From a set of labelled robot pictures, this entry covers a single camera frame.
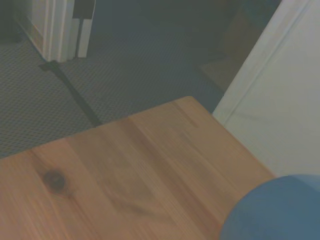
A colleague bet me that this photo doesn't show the blue enamel mug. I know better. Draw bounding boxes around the blue enamel mug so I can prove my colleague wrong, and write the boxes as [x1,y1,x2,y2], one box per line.
[219,174,320,240]

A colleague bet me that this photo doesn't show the white folding partition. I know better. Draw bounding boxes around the white folding partition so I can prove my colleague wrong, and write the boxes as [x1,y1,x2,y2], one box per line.
[17,0,97,63]

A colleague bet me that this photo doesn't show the white panel board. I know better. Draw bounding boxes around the white panel board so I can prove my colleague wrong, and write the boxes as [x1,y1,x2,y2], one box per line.
[212,0,320,180]

